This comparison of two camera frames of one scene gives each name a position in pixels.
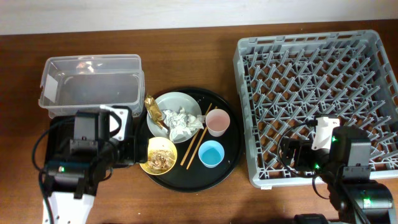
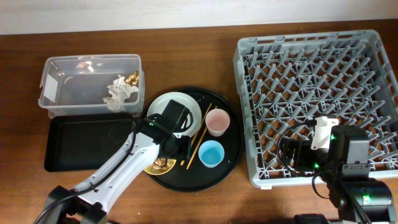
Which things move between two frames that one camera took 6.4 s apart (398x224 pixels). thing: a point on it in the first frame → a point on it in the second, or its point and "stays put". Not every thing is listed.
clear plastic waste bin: x=71 y=83 stays put
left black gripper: x=130 y=145 → x=185 y=151
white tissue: x=181 y=125 → x=117 y=91
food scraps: x=160 y=161 stays put
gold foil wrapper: x=153 y=110 → x=132 y=79
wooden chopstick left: x=192 y=143 stays put
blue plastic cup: x=211 y=153 stays put
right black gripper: x=302 y=147 stays put
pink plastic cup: x=217 y=121 stays put
